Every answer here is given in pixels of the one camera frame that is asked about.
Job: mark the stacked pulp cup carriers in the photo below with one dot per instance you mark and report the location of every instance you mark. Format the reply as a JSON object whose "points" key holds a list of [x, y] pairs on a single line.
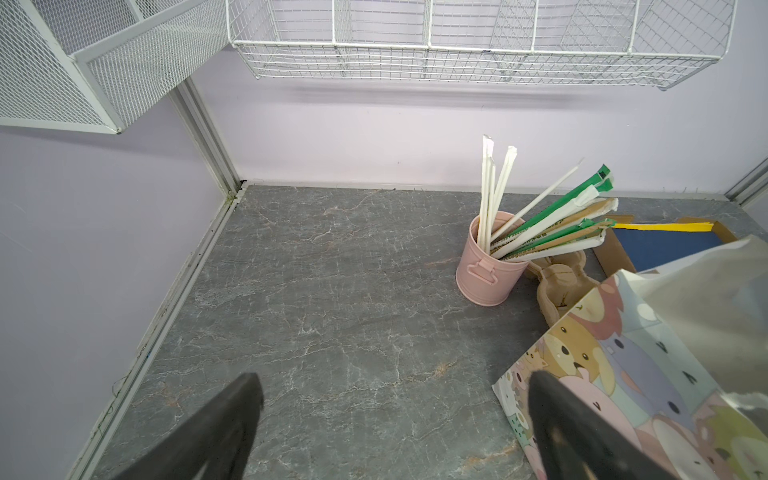
{"points": [[562, 283]]}

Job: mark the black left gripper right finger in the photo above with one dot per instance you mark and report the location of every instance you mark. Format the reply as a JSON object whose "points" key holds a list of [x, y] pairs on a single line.
{"points": [[574, 442]]}

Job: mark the small white wire basket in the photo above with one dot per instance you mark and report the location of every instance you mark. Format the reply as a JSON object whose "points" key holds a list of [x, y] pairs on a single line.
{"points": [[98, 66]]}

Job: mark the cardboard napkin tray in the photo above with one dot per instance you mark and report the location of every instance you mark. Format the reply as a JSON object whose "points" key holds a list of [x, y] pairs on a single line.
{"points": [[612, 257]]}

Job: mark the pink metal straw bucket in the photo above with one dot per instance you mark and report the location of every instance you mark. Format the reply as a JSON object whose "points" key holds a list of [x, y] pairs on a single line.
{"points": [[481, 278]]}

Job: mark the white cartoon gift bag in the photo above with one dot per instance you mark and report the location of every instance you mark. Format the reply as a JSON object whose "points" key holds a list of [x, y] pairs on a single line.
{"points": [[674, 359]]}

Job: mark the wrapped straws bundle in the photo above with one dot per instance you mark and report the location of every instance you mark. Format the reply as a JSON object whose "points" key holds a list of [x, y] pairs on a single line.
{"points": [[510, 237]]}

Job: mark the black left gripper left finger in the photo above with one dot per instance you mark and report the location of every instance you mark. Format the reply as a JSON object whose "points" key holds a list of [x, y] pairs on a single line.
{"points": [[215, 443]]}

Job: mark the blue napkin stack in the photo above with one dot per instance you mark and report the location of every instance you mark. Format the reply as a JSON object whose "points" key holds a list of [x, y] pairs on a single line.
{"points": [[650, 249]]}

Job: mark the long white wire basket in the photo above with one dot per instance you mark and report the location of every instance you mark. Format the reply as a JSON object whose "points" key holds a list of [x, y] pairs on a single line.
{"points": [[634, 43]]}

